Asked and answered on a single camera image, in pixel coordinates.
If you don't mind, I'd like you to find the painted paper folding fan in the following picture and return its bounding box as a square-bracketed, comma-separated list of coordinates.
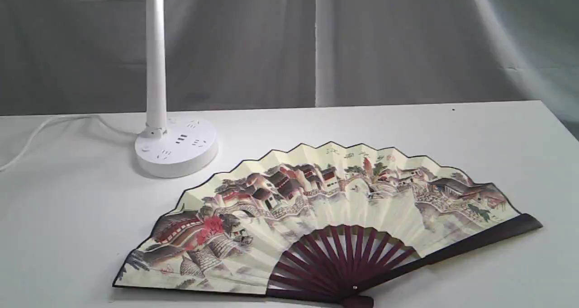
[112, 142, 542, 308]

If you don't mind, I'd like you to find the white desk lamp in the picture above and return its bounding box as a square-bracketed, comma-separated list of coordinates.
[134, 0, 218, 178]

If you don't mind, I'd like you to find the grey backdrop curtain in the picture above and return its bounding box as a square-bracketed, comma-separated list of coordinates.
[0, 0, 578, 136]

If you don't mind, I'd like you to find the white power cable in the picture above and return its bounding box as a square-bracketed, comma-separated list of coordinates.
[0, 115, 138, 172]

